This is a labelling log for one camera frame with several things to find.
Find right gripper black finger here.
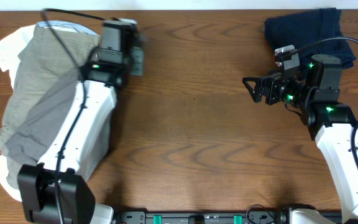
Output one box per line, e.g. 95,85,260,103
242,77,263,86
243,81,262,103

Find grey shorts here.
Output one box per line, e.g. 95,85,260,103
3,67,113,183

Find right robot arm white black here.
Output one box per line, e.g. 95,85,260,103
242,54,358,223

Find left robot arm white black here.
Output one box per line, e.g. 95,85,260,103
17,19,144,224

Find navy blue folded garment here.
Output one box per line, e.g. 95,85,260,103
264,7,356,80

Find khaki shorts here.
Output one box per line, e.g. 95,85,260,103
0,25,101,189

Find light blue garment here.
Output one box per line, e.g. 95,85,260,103
37,20,97,35

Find white garment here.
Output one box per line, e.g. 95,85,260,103
0,25,39,202

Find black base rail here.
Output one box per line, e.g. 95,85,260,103
113,210,358,224

